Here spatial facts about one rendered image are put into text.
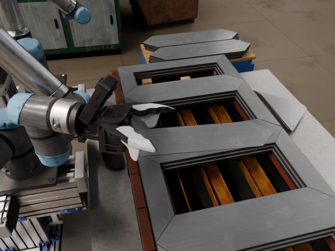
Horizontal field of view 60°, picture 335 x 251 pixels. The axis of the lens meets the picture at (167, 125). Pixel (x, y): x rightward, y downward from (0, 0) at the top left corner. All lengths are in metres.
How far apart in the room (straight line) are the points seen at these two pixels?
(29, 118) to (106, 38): 3.20
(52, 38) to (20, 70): 3.08
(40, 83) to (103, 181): 0.81
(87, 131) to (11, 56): 0.28
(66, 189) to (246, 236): 0.68
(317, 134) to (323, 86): 1.97
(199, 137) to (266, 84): 0.82
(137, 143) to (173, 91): 1.19
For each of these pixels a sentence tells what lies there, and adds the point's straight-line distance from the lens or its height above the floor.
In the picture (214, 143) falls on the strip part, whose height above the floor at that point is 0.87.
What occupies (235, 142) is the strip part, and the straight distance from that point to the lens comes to 1.42.
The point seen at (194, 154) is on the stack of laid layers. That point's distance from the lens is 1.34.
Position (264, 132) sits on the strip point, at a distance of 1.52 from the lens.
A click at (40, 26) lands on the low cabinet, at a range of 3.85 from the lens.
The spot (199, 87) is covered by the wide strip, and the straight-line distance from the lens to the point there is 1.75.
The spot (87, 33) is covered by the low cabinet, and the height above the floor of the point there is 0.34.
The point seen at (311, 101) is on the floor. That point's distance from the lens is 3.43.
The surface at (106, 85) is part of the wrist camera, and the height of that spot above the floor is 1.54.
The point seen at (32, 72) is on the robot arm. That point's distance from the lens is 0.81.
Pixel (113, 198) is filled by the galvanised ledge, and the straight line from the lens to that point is 1.43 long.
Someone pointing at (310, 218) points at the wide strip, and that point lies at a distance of 1.26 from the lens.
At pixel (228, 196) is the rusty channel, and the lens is 1.42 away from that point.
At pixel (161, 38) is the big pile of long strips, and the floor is 0.85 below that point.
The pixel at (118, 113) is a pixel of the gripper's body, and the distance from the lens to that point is 0.61.
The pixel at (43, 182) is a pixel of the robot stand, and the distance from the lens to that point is 1.10.
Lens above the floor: 1.85
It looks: 42 degrees down
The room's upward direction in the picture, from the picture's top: straight up
